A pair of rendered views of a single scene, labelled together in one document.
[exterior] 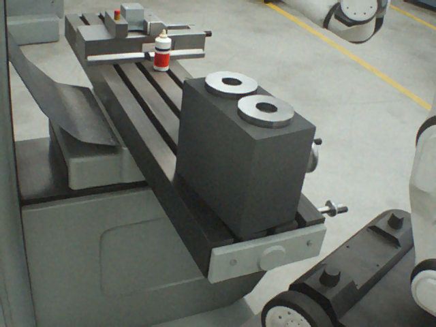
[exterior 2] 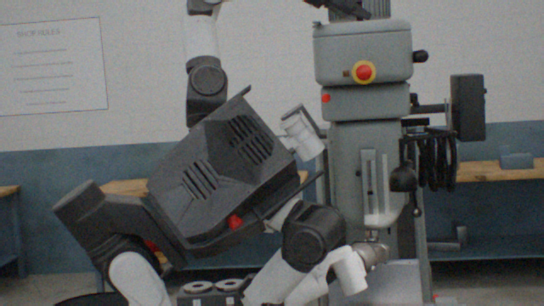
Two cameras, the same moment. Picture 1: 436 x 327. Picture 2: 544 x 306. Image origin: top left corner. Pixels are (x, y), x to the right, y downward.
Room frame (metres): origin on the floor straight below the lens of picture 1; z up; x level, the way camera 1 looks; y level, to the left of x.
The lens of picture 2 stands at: (2.24, -1.58, 1.78)
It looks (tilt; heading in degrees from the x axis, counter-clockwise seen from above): 7 degrees down; 127
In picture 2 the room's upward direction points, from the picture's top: 4 degrees counter-clockwise
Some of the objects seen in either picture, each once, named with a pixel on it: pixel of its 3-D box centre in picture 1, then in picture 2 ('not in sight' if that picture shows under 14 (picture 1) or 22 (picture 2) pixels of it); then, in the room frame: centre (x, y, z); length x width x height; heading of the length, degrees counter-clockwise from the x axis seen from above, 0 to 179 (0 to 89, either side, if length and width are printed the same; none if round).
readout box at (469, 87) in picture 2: not in sight; (468, 106); (1.39, 0.62, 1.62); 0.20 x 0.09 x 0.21; 120
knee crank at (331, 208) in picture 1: (321, 210); not in sight; (1.39, -0.33, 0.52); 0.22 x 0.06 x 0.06; 120
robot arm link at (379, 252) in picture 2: not in sight; (363, 257); (1.26, 0.11, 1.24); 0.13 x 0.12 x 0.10; 11
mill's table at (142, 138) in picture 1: (152, 96); not in sight; (1.24, 0.19, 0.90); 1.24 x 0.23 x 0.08; 30
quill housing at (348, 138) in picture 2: not in sight; (369, 171); (1.25, 0.20, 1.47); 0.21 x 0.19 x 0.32; 30
